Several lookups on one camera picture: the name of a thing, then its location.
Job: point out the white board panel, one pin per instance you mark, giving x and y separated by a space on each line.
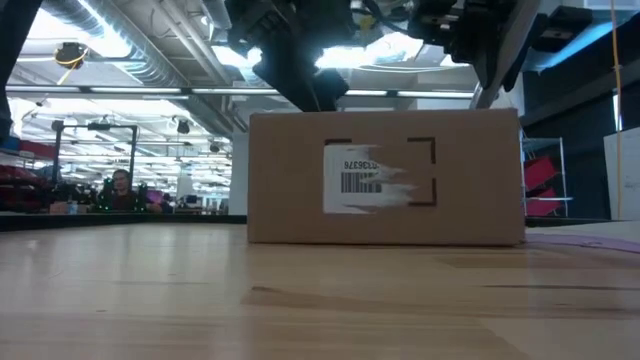
625 175

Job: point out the grey box cutter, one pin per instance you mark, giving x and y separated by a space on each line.
505 50

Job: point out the black table frame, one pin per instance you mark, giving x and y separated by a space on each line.
100 220

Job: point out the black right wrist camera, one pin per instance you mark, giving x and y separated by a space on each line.
562 27

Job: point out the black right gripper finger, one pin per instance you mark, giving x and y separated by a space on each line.
515 65
487 70

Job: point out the purple-edged mesh zip pouch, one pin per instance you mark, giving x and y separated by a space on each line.
590 239

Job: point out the red storage shelf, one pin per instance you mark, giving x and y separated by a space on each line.
30 149

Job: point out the white pillar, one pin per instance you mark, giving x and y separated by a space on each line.
239 172

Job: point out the black background robot arm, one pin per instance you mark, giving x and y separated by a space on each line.
75 195

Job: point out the person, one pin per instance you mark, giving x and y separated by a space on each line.
122 192

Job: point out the red storage bin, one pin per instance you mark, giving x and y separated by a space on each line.
542 205
540 172

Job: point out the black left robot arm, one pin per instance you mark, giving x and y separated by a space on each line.
15 60

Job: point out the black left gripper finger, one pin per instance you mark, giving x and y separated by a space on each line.
292 80
331 90

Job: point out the black gantry frame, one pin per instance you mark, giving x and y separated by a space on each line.
56 165

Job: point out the long ceiling light bar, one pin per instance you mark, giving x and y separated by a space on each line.
135 90

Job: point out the brown Sephora cardboard box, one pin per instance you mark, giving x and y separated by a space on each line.
385 180

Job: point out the small plain cardboard box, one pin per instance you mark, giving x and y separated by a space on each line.
59 208

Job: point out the black ceiling camera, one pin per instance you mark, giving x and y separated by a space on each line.
183 127

